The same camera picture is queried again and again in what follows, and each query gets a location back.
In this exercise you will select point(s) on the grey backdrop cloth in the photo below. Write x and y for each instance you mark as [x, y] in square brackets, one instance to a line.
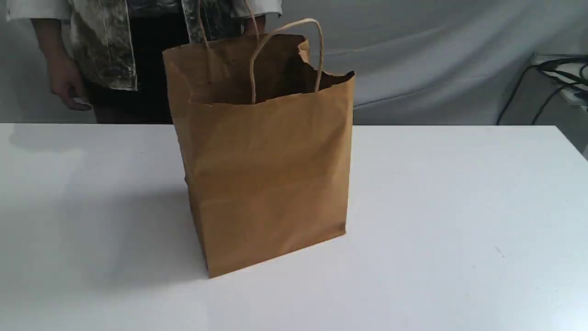
[417, 61]

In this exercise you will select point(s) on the person's right hand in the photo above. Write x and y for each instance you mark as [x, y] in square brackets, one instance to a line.
[66, 81]

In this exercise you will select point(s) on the brown paper bag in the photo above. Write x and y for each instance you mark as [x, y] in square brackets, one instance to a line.
[265, 138]

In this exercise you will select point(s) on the person's right forearm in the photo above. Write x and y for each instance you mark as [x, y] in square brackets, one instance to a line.
[49, 37]

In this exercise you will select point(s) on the person's left forearm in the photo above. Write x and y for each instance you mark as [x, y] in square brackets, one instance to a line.
[254, 25]

